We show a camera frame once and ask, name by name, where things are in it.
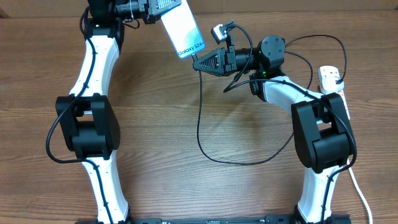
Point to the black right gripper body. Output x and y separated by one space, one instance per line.
235 59

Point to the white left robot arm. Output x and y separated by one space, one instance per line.
89 125

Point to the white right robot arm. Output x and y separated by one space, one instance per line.
322 133

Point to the white power strip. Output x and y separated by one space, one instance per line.
329 70

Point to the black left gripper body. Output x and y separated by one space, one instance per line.
143 12

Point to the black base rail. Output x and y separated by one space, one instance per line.
211 221

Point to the blue smartphone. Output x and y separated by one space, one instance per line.
183 31

